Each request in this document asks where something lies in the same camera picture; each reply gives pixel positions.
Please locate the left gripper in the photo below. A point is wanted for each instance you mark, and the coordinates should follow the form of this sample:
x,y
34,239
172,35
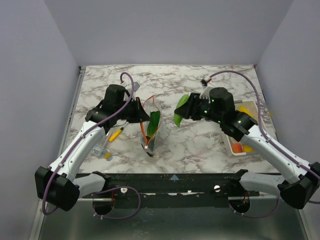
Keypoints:
x,y
140,114

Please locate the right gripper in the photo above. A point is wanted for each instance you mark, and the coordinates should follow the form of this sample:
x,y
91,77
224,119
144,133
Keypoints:
x,y
191,106

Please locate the clear zip top bag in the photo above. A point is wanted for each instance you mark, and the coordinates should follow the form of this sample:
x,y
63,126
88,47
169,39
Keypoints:
x,y
153,146

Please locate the toy green vegetable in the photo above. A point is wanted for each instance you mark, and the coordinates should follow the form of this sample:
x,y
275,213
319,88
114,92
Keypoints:
x,y
178,114

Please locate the toy peach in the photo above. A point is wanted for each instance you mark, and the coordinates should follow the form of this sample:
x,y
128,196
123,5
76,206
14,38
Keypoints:
x,y
236,148

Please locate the toy lemon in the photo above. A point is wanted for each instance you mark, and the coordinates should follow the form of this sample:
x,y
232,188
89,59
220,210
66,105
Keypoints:
x,y
247,149

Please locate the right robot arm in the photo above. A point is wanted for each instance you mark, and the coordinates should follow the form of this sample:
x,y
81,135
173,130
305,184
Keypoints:
x,y
298,179

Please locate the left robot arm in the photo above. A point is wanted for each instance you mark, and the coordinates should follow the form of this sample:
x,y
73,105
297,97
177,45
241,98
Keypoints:
x,y
57,184

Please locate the toy corn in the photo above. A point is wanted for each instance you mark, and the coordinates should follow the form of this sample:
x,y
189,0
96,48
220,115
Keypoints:
x,y
244,110

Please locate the clear screw box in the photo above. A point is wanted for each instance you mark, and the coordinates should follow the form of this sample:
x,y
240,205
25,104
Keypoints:
x,y
101,146

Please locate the white plastic basket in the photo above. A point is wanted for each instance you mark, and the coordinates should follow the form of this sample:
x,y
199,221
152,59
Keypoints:
x,y
228,141

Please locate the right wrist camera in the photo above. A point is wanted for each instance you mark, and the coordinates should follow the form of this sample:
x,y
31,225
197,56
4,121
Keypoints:
x,y
206,89

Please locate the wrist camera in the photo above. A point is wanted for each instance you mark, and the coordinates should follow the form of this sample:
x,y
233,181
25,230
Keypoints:
x,y
206,89
135,86

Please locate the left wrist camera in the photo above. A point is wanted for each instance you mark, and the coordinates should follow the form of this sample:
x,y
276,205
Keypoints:
x,y
135,86

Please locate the black mounting rail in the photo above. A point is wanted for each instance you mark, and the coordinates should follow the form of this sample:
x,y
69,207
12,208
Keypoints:
x,y
172,190

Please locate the aluminium frame rail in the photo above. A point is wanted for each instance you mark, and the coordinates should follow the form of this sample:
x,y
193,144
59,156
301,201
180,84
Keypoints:
x,y
39,216

